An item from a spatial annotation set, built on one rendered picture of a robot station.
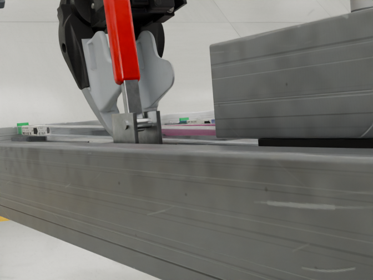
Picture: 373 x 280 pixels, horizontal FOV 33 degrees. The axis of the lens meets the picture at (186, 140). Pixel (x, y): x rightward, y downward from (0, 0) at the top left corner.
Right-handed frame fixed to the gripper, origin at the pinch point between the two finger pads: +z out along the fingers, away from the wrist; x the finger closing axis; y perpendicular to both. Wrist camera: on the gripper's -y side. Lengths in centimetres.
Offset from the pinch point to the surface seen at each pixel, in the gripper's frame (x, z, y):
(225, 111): -6.2, 2.7, 23.5
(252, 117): -6.2, 3.3, 25.5
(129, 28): -5.8, -4.4, 14.3
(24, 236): 21, 10, -108
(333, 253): -10.2, 8.8, 33.6
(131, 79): -6.1, -1.2, 14.2
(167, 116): 21.3, -5.0, -29.6
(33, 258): 22, 15, -105
